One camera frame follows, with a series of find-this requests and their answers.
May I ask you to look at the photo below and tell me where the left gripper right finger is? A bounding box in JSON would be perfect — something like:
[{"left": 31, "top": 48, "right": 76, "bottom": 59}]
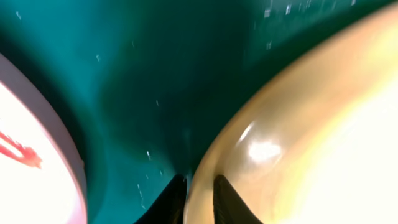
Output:
[{"left": 213, "top": 175, "right": 262, "bottom": 224}]

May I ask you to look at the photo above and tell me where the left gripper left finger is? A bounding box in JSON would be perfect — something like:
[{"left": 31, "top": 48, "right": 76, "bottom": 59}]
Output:
[{"left": 134, "top": 174, "right": 187, "bottom": 224}]

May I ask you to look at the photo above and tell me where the yellow green plate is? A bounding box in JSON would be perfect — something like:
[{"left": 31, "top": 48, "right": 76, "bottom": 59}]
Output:
[{"left": 183, "top": 3, "right": 397, "bottom": 223}]

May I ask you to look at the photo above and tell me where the white plate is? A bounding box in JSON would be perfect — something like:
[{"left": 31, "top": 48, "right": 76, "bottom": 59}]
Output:
[{"left": 1, "top": 56, "right": 88, "bottom": 224}]

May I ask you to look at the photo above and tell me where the teal plastic tray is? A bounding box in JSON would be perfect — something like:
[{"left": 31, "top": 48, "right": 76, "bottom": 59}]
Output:
[{"left": 1, "top": 0, "right": 391, "bottom": 223}]

